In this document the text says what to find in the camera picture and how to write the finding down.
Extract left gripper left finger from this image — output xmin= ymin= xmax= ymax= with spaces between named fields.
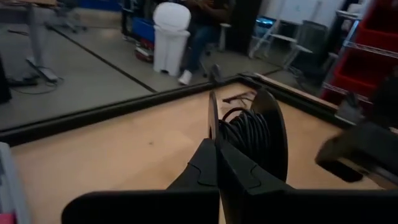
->
xmin=62 ymin=138 xmax=221 ymax=224

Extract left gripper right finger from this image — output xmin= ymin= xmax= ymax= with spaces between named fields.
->
xmin=217 ymin=139 xmax=398 ymax=224

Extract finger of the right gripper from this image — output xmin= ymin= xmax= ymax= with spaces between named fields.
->
xmin=314 ymin=121 xmax=398 ymax=190

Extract thin black cord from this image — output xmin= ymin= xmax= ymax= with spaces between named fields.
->
xmin=218 ymin=106 xmax=272 ymax=170

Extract black cord spool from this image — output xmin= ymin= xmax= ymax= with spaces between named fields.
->
xmin=207 ymin=88 xmax=289 ymax=183

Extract red plastic storage bin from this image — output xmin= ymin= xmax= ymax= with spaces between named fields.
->
xmin=354 ymin=0 xmax=398 ymax=54
xmin=320 ymin=88 xmax=374 ymax=108
xmin=334 ymin=48 xmax=398 ymax=98

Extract grey mesh chair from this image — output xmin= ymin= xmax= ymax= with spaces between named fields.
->
xmin=287 ymin=19 xmax=331 ymax=73

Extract clear safety glasses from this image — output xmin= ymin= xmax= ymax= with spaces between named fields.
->
xmin=221 ymin=90 xmax=258 ymax=106

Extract white folding stand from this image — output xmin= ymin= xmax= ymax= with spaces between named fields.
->
xmin=248 ymin=0 xmax=313 ymax=68

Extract tall black cabinet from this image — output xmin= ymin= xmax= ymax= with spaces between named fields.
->
xmin=229 ymin=0 xmax=264 ymax=56

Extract white pedal trash bin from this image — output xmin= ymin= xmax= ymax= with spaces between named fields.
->
xmin=151 ymin=1 xmax=192 ymax=78

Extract grey office chair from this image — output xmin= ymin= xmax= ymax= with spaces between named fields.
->
xmin=198 ymin=22 xmax=233 ymax=78

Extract person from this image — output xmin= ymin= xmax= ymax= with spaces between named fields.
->
xmin=177 ymin=0 xmax=238 ymax=86

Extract blue plastic crate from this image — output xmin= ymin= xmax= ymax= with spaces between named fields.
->
xmin=132 ymin=17 xmax=156 ymax=44

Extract grey standing desk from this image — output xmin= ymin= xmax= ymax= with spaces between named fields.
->
xmin=0 ymin=0 xmax=60 ymax=84

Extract chrome wire shelf rack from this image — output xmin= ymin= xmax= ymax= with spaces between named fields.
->
xmin=320 ymin=9 xmax=398 ymax=108

